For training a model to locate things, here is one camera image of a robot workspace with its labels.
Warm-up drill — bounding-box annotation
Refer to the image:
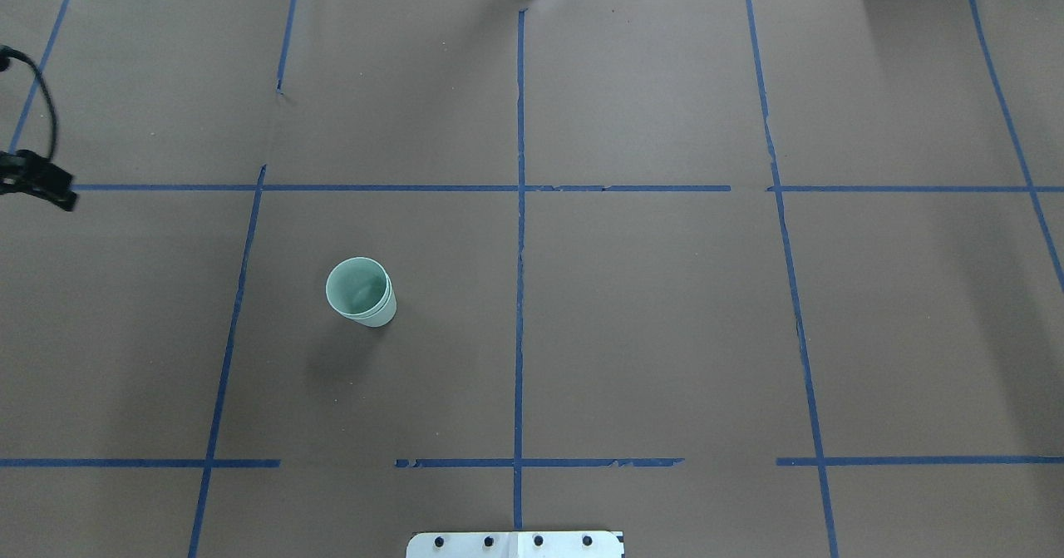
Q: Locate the mint green standing cup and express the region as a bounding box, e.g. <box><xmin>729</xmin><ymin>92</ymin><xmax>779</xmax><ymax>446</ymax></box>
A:
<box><xmin>336</xmin><ymin>276</ymin><xmax>397</xmax><ymax>328</ymax></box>

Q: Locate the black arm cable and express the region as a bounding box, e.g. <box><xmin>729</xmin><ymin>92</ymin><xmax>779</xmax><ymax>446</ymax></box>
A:
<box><xmin>0</xmin><ymin>44</ymin><xmax>59</xmax><ymax>164</ymax></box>

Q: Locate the brown paper table mat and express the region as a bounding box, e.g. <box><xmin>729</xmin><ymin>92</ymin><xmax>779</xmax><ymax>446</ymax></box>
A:
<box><xmin>2</xmin><ymin>0</ymin><xmax>1062</xmax><ymax>557</ymax></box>

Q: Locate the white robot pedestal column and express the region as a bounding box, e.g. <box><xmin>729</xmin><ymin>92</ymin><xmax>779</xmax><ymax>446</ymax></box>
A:
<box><xmin>406</xmin><ymin>531</ymin><xmax>626</xmax><ymax>557</ymax></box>

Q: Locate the mint green cup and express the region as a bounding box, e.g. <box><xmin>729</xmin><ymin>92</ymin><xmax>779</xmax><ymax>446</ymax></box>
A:
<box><xmin>325</xmin><ymin>256</ymin><xmax>397</xmax><ymax>327</ymax></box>
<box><xmin>336</xmin><ymin>276</ymin><xmax>397</xmax><ymax>328</ymax></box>

